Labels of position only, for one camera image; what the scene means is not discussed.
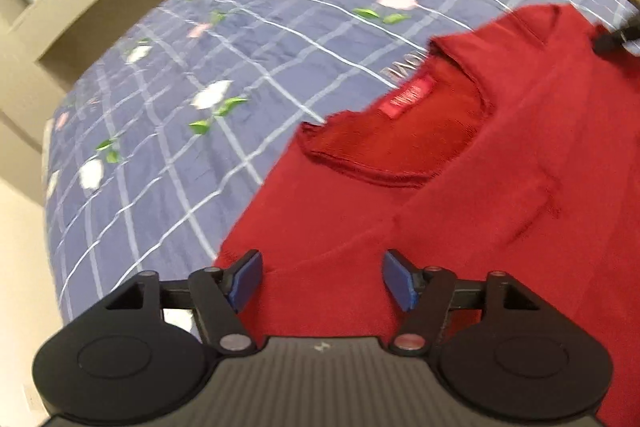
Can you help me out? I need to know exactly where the red long-sleeve sweater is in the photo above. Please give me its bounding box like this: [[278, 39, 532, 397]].
[[217, 4, 639, 426]]

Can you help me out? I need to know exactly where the blue checked floral quilt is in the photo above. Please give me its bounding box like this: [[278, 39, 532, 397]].
[[43, 0, 634, 321]]

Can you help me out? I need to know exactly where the beige built-in cabinet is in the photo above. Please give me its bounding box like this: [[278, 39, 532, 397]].
[[1, 0, 162, 204]]

